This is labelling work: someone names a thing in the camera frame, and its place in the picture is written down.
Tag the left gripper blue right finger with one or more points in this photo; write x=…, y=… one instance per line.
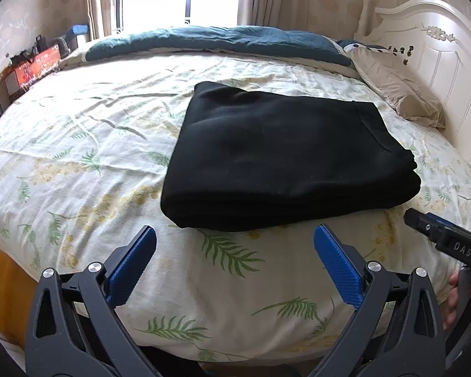
x=343, y=272

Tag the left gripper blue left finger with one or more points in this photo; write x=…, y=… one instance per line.
x=125, y=266

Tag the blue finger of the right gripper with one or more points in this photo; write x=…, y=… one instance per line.
x=439, y=221
x=416, y=220

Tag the black studded pants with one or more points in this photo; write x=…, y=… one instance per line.
x=248, y=160

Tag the person right hand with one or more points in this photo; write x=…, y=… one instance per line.
x=449, y=306

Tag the floral white bed sheet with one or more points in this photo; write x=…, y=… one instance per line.
x=83, y=158

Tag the beige pillow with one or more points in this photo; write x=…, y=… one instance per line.
x=385, y=73

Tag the white carved headboard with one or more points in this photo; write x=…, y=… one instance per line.
x=433, y=39

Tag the red printed box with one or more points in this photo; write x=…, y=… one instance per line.
x=18, y=79

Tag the dark teal blanket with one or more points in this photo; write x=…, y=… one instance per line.
x=242, y=39

